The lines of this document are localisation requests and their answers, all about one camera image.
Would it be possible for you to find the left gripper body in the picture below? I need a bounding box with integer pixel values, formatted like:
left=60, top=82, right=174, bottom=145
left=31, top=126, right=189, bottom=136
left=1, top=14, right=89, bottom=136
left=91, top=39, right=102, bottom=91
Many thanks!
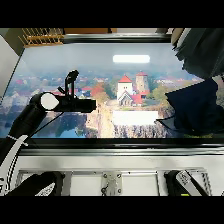
left=71, top=97, right=98, bottom=114

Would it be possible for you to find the dark navy garment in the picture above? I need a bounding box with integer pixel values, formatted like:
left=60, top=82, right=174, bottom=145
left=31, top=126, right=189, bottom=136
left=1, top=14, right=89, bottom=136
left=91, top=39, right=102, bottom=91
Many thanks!
left=157, top=77, right=224, bottom=137

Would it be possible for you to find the wooden rack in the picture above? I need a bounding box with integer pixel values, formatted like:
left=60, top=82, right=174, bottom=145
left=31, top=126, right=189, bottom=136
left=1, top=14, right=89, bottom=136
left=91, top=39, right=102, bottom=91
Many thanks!
left=19, top=27, right=65, bottom=47

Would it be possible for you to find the dark grey garment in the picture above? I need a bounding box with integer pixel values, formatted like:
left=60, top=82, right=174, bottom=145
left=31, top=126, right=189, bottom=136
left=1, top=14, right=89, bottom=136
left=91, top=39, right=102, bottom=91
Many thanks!
left=172, top=27, right=224, bottom=81

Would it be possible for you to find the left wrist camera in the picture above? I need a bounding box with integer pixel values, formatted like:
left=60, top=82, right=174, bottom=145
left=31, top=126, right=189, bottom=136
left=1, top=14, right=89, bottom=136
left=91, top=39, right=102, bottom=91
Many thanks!
left=57, top=69, right=80, bottom=100

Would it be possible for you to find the silver frame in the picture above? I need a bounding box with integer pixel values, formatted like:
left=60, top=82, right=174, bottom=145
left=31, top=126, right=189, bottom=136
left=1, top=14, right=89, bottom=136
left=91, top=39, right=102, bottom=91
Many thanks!
left=14, top=146, right=224, bottom=197

